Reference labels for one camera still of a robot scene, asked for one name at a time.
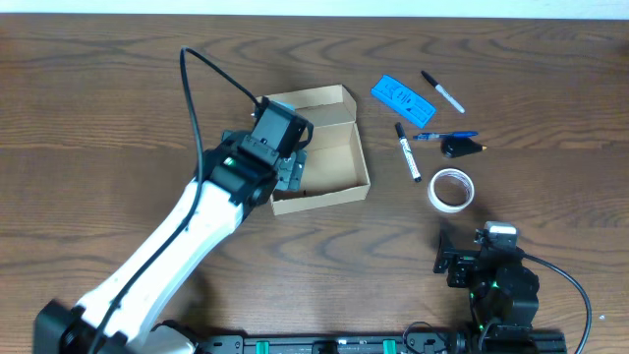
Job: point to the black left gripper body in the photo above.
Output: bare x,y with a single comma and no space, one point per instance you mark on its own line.
295,170

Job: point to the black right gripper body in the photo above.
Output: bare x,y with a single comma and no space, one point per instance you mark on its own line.
443,253

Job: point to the brown cardboard box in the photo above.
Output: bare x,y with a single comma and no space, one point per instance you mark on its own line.
335,171

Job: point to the white tape roll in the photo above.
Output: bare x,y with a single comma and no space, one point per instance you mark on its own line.
451,190

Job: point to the black cone-shaped tool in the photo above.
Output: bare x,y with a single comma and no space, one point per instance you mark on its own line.
453,147

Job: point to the blue plastic case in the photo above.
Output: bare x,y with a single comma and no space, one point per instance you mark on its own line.
404,101

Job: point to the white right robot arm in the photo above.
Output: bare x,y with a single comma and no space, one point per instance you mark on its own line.
503,294

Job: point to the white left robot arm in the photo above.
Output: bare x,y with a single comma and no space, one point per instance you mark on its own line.
241,173

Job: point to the white black marker pen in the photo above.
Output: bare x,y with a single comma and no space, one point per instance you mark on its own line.
415,172

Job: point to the blue ballpoint pen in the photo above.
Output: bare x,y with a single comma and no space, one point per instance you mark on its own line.
440,136

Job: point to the thin black marker pen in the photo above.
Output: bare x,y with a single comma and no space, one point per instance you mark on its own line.
441,90

